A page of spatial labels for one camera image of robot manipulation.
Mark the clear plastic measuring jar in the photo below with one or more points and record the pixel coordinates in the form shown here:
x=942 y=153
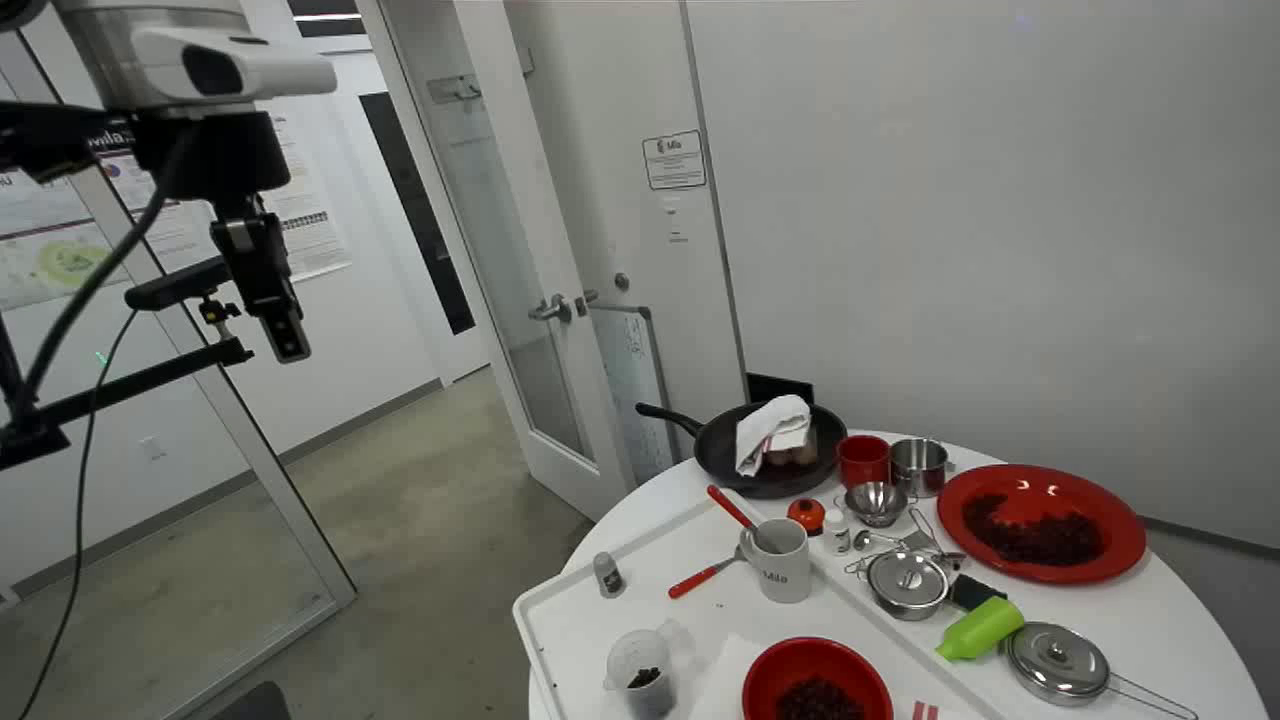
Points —
x=643 y=673

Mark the small steel bowl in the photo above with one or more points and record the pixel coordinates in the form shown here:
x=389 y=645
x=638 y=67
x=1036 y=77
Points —
x=874 y=501

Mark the orange bowl with beans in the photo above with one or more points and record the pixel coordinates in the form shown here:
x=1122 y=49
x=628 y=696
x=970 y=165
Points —
x=809 y=676

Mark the white folded cloth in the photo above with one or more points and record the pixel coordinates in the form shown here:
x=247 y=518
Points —
x=777 y=425

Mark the black frying pan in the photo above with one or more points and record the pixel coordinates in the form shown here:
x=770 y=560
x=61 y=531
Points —
x=772 y=479

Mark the small grey shaker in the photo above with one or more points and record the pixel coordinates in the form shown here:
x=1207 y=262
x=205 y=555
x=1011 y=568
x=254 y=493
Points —
x=610 y=576

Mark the red cup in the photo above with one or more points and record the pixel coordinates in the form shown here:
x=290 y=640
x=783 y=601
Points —
x=862 y=459

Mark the small steel cup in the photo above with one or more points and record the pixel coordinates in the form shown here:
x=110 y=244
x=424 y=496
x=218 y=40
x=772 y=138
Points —
x=918 y=466

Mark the white door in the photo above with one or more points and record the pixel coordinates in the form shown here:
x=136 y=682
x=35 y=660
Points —
x=463 y=84

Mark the green bottle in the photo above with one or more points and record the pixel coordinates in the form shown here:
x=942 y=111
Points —
x=984 y=623

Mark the large orange plate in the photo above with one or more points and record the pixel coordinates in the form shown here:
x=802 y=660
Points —
x=1041 y=525

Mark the white red striped towel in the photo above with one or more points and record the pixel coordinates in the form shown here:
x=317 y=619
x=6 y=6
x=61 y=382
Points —
x=924 y=710

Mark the orange handled spoon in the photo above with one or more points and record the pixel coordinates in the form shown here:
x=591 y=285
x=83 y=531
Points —
x=731 y=544

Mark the black camera on stand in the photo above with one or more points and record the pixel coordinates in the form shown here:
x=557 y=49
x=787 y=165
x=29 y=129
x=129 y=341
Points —
x=183 y=88

